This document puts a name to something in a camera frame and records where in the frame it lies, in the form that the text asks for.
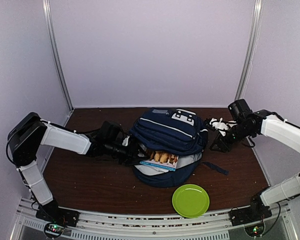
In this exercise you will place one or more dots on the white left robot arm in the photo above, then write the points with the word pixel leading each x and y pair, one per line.
pixel 33 133

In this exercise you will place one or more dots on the green plastic plate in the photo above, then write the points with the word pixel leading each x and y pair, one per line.
pixel 190 201

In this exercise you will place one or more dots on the aluminium frame post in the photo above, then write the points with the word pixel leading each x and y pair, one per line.
pixel 56 56
pixel 251 48

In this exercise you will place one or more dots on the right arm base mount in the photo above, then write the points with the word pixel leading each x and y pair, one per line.
pixel 252 221

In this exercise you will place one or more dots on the dog cover workbook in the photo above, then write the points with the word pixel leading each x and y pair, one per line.
pixel 160 160

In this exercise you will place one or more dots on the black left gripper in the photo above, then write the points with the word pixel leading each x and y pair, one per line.
pixel 133 155

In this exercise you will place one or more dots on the front aluminium rail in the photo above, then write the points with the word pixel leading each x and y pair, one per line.
pixel 213 225

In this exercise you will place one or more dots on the navy blue student backpack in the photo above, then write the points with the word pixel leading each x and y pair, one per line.
pixel 176 131

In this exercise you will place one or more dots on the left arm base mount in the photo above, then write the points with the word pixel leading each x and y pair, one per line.
pixel 56 226

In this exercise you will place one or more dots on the right aluminium frame post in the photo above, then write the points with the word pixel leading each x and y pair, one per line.
pixel 251 48

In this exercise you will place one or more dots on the left aluminium frame post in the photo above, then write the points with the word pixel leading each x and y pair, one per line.
pixel 56 56

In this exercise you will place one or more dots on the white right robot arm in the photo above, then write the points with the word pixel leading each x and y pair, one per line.
pixel 247 123

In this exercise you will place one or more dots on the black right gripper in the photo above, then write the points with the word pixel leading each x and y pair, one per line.
pixel 225 146

